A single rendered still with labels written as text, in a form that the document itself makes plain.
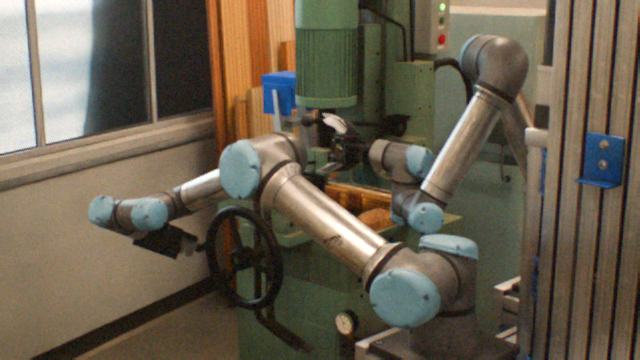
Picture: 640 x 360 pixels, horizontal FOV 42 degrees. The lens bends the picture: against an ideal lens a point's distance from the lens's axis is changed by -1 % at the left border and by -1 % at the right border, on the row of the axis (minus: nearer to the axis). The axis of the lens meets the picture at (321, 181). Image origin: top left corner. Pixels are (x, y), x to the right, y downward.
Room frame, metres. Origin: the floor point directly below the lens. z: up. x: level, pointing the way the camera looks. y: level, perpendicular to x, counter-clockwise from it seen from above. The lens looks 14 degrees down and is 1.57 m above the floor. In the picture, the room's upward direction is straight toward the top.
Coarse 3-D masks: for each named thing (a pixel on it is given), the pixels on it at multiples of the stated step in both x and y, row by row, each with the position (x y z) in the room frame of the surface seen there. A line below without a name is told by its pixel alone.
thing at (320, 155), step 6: (312, 150) 2.35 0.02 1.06; (318, 150) 2.35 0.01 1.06; (324, 150) 2.35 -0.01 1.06; (330, 150) 2.35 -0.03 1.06; (312, 156) 2.35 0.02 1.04; (318, 156) 2.34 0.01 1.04; (324, 156) 2.33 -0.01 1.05; (318, 162) 2.34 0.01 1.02; (324, 162) 2.33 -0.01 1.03; (330, 162) 2.34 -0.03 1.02; (306, 168) 2.37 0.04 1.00; (312, 168) 2.35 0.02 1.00; (318, 174) 2.34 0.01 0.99; (324, 174) 2.33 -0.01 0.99
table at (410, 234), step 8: (232, 200) 2.41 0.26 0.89; (240, 200) 2.39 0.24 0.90; (248, 232) 2.23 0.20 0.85; (296, 232) 2.17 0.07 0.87; (304, 232) 2.17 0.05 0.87; (376, 232) 2.07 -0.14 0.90; (384, 232) 2.09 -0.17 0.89; (392, 232) 2.12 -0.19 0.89; (400, 232) 2.15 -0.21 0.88; (408, 232) 2.18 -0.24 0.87; (416, 232) 2.20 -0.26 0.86; (280, 240) 2.15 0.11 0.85; (288, 240) 2.13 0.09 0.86; (296, 240) 2.15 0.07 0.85; (304, 240) 2.17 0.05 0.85; (392, 240) 2.12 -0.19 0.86; (400, 240) 2.15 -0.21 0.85; (408, 240) 2.18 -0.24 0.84
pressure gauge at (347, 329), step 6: (342, 312) 2.05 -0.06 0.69; (348, 312) 2.04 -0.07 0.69; (354, 312) 2.05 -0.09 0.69; (336, 318) 2.06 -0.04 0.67; (342, 318) 2.05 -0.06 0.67; (348, 318) 2.03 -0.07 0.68; (354, 318) 2.03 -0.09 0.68; (336, 324) 2.06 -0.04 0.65; (342, 324) 2.05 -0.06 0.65; (348, 324) 2.03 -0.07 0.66; (354, 324) 2.03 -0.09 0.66; (342, 330) 2.05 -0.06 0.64; (348, 330) 2.03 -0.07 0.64; (354, 330) 2.03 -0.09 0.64; (348, 336) 2.06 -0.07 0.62
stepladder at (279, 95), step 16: (272, 80) 3.22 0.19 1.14; (288, 80) 3.18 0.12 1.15; (272, 96) 3.21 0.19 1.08; (288, 96) 3.17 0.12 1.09; (272, 112) 3.21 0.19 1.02; (288, 112) 3.17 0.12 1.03; (304, 112) 3.29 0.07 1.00; (288, 128) 3.20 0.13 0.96; (304, 128) 3.29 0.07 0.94; (304, 144) 3.30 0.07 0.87
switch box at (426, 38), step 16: (416, 0) 2.51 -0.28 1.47; (432, 0) 2.48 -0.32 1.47; (448, 0) 2.54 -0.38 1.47; (416, 16) 2.51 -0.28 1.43; (432, 16) 2.48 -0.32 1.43; (448, 16) 2.54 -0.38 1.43; (416, 32) 2.51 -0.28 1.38; (432, 32) 2.48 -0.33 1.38; (448, 32) 2.54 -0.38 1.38; (416, 48) 2.51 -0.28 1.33; (432, 48) 2.48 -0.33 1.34; (448, 48) 2.54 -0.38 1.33
